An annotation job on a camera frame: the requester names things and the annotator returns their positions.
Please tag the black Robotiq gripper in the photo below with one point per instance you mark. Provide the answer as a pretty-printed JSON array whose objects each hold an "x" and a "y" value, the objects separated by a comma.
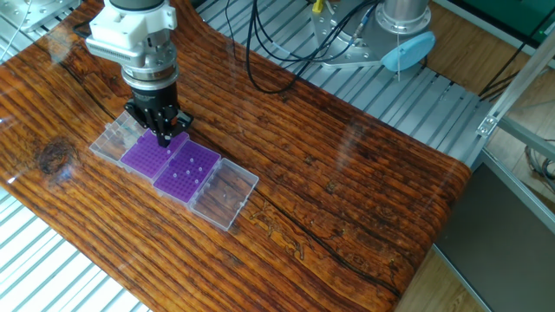
[{"x": 156, "y": 99}]

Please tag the yellow connector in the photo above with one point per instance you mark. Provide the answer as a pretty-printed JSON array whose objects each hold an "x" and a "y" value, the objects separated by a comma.
[{"x": 317, "y": 6}]

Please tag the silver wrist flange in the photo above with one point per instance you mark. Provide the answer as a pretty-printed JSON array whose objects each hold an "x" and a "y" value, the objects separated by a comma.
[{"x": 149, "y": 69}]

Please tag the silver corner bracket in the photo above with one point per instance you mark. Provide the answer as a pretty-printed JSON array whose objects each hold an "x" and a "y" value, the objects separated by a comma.
[{"x": 487, "y": 125}]

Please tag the white printed camera mount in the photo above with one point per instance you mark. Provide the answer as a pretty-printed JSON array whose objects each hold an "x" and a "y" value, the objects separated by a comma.
[{"x": 126, "y": 26}]

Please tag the perforated aluminium plate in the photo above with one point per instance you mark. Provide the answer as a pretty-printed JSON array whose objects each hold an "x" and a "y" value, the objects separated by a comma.
[{"x": 39, "y": 11}]

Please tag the white zip tie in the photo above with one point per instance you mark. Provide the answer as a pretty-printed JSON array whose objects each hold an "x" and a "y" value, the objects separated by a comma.
[{"x": 398, "y": 56}]

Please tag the wood grain table mat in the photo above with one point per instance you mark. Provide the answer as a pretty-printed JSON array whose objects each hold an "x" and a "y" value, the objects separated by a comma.
[{"x": 303, "y": 173}]

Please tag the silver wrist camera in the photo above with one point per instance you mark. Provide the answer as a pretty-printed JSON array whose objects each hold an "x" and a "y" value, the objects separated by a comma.
[{"x": 112, "y": 51}]

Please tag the purple pipette tip box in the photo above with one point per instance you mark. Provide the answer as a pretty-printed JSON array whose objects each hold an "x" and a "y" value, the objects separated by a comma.
[
  {"x": 143, "y": 160},
  {"x": 173, "y": 190}
]

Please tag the aluminium frame post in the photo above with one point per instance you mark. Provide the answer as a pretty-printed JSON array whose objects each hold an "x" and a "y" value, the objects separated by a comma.
[{"x": 520, "y": 86}]

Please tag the aluminium frame rail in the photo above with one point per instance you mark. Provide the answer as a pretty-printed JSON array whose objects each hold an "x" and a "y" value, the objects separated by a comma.
[{"x": 520, "y": 188}]

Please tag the aluminium frame beam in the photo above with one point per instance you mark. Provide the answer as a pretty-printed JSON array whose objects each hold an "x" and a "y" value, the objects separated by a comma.
[{"x": 529, "y": 138}]

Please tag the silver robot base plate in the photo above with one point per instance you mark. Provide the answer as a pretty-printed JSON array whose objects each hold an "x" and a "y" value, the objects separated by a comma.
[{"x": 340, "y": 54}]

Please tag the dark grey panel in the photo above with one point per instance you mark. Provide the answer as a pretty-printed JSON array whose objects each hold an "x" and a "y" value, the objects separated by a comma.
[{"x": 498, "y": 260}]

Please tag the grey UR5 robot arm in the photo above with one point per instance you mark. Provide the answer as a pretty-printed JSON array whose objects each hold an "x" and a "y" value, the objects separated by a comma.
[{"x": 403, "y": 17}]

